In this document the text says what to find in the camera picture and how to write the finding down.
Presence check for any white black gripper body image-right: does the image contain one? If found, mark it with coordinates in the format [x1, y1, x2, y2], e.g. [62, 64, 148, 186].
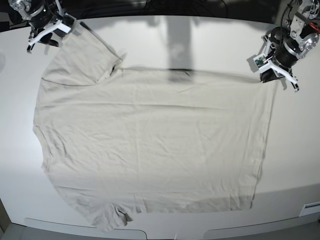
[259, 57, 284, 79]

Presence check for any white black gripper body image-left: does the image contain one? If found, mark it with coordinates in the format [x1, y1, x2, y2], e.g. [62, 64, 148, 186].
[29, 13, 76, 42]

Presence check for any light grey T-shirt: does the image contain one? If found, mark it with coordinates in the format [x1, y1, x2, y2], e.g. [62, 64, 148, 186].
[33, 23, 276, 232]

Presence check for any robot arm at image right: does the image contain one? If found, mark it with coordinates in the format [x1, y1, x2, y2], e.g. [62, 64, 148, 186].
[253, 0, 320, 92]

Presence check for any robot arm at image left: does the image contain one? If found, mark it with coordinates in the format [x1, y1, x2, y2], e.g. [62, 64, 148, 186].
[8, 0, 77, 54]

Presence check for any white label sticker on table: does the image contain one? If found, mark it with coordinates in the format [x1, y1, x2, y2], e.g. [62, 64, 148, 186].
[299, 202, 320, 217]

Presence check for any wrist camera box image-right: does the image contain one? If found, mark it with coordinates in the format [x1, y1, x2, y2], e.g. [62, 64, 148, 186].
[253, 53, 268, 69]

